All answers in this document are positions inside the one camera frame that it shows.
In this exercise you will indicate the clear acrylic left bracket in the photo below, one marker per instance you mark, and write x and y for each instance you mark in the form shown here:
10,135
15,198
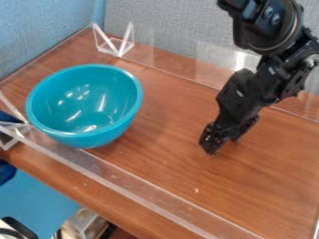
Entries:
14,124

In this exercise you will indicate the clear box under table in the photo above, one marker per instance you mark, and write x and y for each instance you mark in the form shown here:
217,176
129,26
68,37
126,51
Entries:
86,225

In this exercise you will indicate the clear acrylic barrier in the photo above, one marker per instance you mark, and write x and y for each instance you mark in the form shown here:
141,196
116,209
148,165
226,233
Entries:
214,72
205,223

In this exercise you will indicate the clear acrylic back barrier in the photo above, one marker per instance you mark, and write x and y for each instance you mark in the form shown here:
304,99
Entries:
214,72

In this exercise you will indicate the black object bottom left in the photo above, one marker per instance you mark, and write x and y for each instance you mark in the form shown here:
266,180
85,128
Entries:
14,230

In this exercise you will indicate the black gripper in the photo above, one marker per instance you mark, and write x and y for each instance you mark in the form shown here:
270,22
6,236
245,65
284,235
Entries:
228,127

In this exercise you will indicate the blue plastic bowl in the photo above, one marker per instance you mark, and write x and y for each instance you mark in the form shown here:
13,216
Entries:
85,105

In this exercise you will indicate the clear acrylic corner bracket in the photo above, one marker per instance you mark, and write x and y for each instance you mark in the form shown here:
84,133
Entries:
112,45

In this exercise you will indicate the clear acrylic front barrier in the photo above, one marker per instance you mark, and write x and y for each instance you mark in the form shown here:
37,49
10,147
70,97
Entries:
205,223

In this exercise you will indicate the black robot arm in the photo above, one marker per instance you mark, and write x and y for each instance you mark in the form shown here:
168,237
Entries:
268,27

